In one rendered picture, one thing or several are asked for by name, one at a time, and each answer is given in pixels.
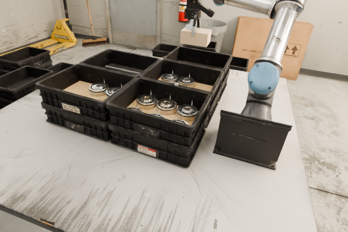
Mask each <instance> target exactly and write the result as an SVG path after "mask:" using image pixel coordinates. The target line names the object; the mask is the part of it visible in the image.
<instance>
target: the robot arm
mask: <svg viewBox="0 0 348 232"><path fill-rule="evenodd" d="M306 1H307V0H275V1H273V0H213V2H214V4H215V5H216V6H223V5H224V4H226V5H230V6H233V7H237V8H241V9H244V10H248V11H252V12H256V13H260V14H263V15H266V16H268V17H269V18H270V19H273V20H274V21H273V24H272V27H271V29H270V32H269V35H268V37H267V40H266V43H265V46H264V48H263V51H262V54H261V56H260V58H259V59H257V60H256V61H255V62H254V65H253V67H252V68H251V70H250V72H249V74H248V85H249V91H248V96H247V99H246V104H245V107H244V109H243V110H242V112H241V114H244V115H248V116H251V117H256V118H260V119H265V120H269V121H272V115H271V107H272V103H273V98H274V93H275V90H276V87H277V85H278V82H279V78H280V75H281V72H282V69H283V67H282V65H281V64H280V63H281V61H282V57H283V54H284V52H285V49H286V46H287V43H288V40H289V37H290V35H291V32H292V29H293V26H294V24H295V21H296V18H297V17H299V16H300V15H301V14H302V12H303V10H304V7H305V4H306ZM201 11H202V12H204V13H205V14H206V15H207V16H209V17H211V18H212V17H213V15H214V14H215V12H214V11H213V10H211V9H209V8H208V7H207V6H205V5H204V4H202V3H201V2H200V1H199V0H187V2H186V8H185V10H184V19H188V20H191V21H190V23H189V24H187V25H186V26H185V27H186V29H189V30H191V31H192V37H193V35H194V34H195V30H196V26H197V28H200V22H201Z"/></svg>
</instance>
